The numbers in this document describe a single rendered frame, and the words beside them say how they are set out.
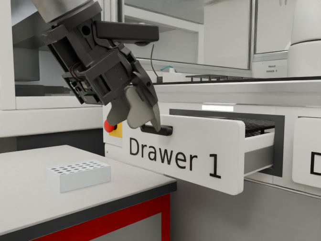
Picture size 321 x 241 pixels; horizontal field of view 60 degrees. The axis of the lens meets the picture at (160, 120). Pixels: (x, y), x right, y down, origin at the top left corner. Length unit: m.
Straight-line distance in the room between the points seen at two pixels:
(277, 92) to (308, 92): 0.05
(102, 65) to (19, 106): 0.85
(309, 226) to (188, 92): 0.36
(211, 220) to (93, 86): 0.43
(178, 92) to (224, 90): 0.14
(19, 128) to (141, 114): 0.84
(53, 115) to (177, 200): 0.71
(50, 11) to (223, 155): 0.30
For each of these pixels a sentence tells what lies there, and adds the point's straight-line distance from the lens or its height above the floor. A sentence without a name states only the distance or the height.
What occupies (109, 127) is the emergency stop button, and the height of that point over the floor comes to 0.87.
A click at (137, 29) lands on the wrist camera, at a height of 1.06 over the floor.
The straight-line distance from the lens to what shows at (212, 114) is 0.62.
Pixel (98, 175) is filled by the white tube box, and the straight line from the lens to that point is 0.67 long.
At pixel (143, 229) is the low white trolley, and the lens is 0.68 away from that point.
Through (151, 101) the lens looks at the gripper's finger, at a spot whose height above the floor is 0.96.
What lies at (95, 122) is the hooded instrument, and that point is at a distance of 1.34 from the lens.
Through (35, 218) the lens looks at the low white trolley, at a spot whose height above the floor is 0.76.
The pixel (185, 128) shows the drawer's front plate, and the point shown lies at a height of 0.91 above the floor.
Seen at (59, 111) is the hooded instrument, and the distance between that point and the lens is 1.26.
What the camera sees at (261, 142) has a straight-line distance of 0.52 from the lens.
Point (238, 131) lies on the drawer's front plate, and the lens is 0.41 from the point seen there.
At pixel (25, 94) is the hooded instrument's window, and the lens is 1.23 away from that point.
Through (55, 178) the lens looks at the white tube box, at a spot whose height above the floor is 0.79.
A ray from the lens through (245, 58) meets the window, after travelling 0.60.
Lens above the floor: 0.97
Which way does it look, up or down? 6 degrees down
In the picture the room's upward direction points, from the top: straight up
